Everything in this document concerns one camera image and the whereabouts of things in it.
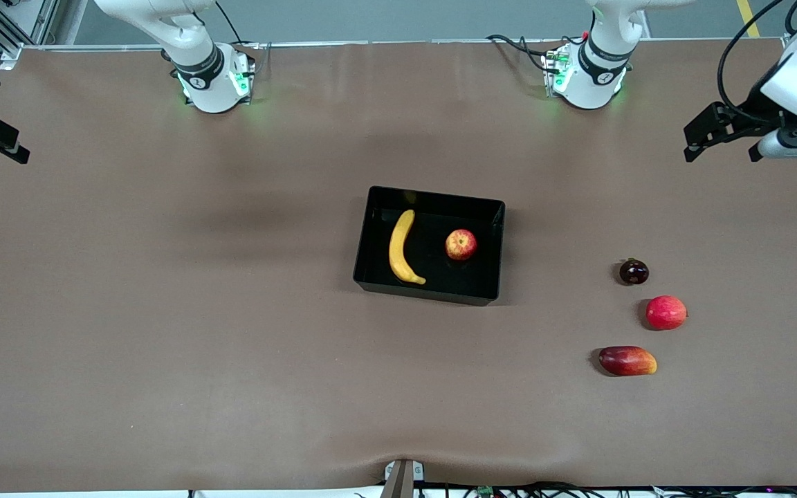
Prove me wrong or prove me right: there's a dark purple mangosteen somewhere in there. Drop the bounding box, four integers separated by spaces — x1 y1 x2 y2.
619 258 650 286

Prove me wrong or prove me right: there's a red yellow apple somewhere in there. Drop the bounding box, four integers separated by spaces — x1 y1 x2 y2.
445 229 479 262

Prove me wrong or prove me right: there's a brown table mat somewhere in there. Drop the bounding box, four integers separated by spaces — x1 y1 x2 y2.
0 39 797 493

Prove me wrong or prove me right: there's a red yellow mango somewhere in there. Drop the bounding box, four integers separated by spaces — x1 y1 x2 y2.
598 345 658 377

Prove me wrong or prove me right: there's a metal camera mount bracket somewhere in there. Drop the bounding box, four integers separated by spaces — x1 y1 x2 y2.
383 459 425 498

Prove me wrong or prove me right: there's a black plastic box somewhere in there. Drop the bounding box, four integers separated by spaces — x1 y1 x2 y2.
352 185 506 307

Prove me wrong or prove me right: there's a black left base cable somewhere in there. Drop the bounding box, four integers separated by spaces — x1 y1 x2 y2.
486 33 560 74

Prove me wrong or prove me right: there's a black right base cable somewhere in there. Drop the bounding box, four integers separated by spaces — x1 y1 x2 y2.
213 0 261 49

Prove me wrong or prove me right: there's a black base cable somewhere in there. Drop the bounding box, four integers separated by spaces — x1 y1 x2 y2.
486 33 560 74
213 0 261 49

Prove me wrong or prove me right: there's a yellow banana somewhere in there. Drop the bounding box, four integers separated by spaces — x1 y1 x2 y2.
388 209 428 286

